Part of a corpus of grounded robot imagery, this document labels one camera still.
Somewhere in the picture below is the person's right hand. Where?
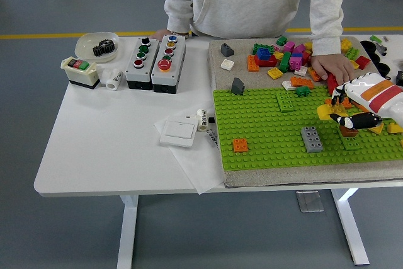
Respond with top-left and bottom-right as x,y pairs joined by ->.
150,28 -> 190,42

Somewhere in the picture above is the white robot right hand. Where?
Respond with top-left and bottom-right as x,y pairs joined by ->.
329,72 -> 403,130

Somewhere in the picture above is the person's left hand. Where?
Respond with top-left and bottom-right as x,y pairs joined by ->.
310,53 -> 356,84

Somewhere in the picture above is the yellow curved eight-stud brick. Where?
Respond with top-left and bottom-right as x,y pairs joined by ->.
316,103 -> 350,121

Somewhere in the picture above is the brown four-stud brick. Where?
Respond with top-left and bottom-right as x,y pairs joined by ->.
338,123 -> 360,138

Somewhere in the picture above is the green studded baseplate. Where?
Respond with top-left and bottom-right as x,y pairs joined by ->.
212,84 -> 403,171

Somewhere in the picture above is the large red brick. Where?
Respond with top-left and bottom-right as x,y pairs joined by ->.
326,72 -> 339,96

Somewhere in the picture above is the lime green brick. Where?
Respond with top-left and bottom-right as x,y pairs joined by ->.
343,47 -> 361,60

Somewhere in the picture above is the red four-stud brick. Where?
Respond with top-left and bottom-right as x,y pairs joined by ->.
355,55 -> 372,70

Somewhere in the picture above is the magenta four-stud brick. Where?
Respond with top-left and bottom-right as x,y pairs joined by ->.
288,56 -> 304,71

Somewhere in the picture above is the long green brick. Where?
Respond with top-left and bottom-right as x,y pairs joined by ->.
278,51 -> 293,73

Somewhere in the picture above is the blue four-stud brick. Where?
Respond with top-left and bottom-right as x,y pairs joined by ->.
255,47 -> 273,61

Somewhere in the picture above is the green eight-stud brick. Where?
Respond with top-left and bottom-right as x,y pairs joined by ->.
251,43 -> 274,55

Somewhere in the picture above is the light grey eight-stud brick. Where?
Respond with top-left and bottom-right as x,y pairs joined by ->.
300,126 -> 324,154

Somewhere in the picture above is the orange four-stud brick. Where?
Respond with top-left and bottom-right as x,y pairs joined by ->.
232,138 -> 249,153

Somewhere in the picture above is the grey emergency-stop control box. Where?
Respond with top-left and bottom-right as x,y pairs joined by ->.
150,35 -> 186,94

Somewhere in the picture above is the grey four-button control box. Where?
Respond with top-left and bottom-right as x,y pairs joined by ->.
125,37 -> 160,90

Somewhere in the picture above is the green flat eight-stud plate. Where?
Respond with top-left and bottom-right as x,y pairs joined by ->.
339,130 -> 363,152
276,91 -> 296,113

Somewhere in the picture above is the black gear stack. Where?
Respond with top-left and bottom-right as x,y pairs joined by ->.
92,39 -> 116,58

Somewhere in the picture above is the yellow flat square tile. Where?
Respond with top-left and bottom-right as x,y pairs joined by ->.
267,67 -> 284,80

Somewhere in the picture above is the white pipe fitting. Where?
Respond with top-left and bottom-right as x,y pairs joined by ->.
99,68 -> 124,91

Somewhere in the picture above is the white plastic bowl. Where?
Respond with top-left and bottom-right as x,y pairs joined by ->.
74,31 -> 121,64

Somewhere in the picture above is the small white labelled cylinder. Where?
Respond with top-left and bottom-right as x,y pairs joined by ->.
196,108 -> 208,132

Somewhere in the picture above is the silver floor plate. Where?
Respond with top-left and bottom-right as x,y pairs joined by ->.
295,190 -> 324,213

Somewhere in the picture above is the white paper sheet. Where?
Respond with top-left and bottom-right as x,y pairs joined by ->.
153,107 -> 225,195

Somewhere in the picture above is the grey-brown mat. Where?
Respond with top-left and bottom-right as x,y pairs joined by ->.
207,35 -> 403,188

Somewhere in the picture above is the white table leg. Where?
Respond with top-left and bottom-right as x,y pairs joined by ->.
116,195 -> 139,269
330,188 -> 370,266

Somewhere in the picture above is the cream red-green switch box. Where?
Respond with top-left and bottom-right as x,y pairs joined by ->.
60,56 -> 101,91

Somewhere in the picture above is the white wall switch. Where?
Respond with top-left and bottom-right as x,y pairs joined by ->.
159,117 -> 198,149

